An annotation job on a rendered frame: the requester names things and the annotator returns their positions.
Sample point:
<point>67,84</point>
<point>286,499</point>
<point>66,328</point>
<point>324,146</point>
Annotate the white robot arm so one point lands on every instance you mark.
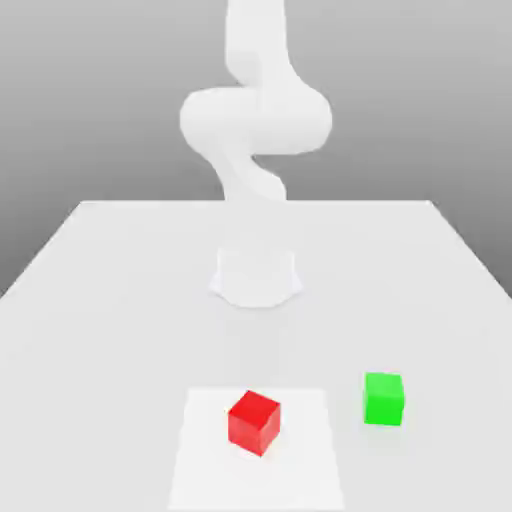
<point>256,120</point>

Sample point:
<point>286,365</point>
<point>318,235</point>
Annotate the small red cube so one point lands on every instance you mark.
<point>253,422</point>

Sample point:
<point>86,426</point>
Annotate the small green cube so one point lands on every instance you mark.
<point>383,398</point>

